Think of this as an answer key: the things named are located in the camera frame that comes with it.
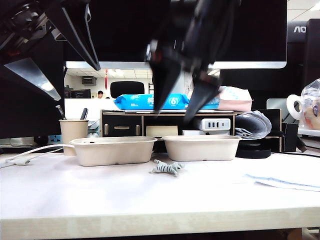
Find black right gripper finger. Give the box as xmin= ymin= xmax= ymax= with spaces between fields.
xmin=149 ymin=61 xmax=181 ymax=115
xmin=183 ymin=72 xmax=223 ymax=123

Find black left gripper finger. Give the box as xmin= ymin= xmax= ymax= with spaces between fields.
xmin=2 ymin=57 xmax=62 ymax=102
xmin=44 ymin=0 xmax=101 ymax=71

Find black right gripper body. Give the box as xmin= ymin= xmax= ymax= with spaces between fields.
xmin=145 ymin=38 xmax=222 ymax=78

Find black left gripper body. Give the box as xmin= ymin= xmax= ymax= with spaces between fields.
xmin=0 ymin=0 xmax=88 ymax=66

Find white grey striped tiger doll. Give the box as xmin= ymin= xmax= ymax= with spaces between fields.
xmin=150 ymin=159 xmax=185 ymax=178

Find beige paper box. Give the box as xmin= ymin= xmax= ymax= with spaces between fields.
xmin=69 ymin=136 xmax=158 ymax=167
xmin=161 ymin=135 xmax=242 ymax=162

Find white flat box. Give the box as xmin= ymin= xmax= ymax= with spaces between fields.
xmin=181 ymin=129 xmax=206 ymax=137

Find beige small box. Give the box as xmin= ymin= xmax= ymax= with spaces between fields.
xmin=145 ymin=125 xmax=179 ymax=138

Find black small stand box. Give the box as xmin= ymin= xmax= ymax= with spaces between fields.
xmin=281 ymin=123 xmax=308 ymax=154

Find white power strip charger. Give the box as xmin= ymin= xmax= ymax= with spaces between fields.
xmin=201 ymin=118 xmax=231 ymax=131

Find pink tissue pack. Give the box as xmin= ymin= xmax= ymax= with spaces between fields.
xmin=214 ymin=85 xmax=254 ymax=112

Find black office chair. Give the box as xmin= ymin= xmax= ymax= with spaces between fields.
xmin=110 ymin=81 xmax=146 ymax=100

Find blue wet wipes pack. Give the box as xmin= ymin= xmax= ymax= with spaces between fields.
xmin=113 ymin=93 xmax=191 ymax=111

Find silver pen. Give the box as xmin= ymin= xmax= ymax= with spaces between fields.
xmin=55 ymin=104 xmax=67 ymax=121

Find black dark monitor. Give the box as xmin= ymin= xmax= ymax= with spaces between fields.
xmin=0 ymin=32 xmax=66 ymax=140

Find dark background monitor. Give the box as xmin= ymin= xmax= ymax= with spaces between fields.
xmin=64 ymin=88 xmax=91 ymax=99

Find silver bezel computer monitor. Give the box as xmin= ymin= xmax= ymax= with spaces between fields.
xmin=62 ymin=0 xmax=288 ymax=70

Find grey ceiling air conditioner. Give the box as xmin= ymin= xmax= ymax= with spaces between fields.
xmin=81 ymin=76 xmax=98 ymax=86

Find black wooden desk organizer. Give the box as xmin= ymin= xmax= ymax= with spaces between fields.
xmin=100 ymin=108 xmax=284 ymax=153

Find rolled grey papers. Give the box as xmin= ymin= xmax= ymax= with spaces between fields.
xmin=234 ymin=111 xmax=273 ymax=140

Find blue power socket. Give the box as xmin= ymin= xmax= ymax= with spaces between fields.
xmin=48 ymin=134 xmax=62 ymax=145

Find beige paper cup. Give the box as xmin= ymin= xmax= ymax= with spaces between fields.
xmin=58 ymin=119 xmax=90 ymax=157

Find grey metal plate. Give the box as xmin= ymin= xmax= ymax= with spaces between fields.
xmin=266 ymin=98 xmax=288 ymax=111

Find black round base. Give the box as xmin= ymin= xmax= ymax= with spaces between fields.
xmin=235 ymin=147 xmax=272 ymax=160

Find white paper roll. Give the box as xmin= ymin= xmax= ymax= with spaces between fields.
xmin=286 ymin=94 xmax=305 ymax=121

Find black AOC monitor back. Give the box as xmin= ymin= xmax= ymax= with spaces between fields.
xmin=221 ymin=18 xmax=320 ymax=111

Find clear plastic bag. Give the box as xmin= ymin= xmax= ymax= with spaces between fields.
xmin=299 ymin=78 xmax=320 ymax=131

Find white paper sheets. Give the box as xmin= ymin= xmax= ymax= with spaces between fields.
xmin=243 ymin=172 xmax=320 ymax=193

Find white cable with connector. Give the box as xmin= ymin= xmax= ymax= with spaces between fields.
xmin=0 ymin=144 xmax=76 ymax=168

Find black cable with plug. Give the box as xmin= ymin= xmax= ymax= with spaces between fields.
xmin=271 ymin=137 xmax=320 ymax=159

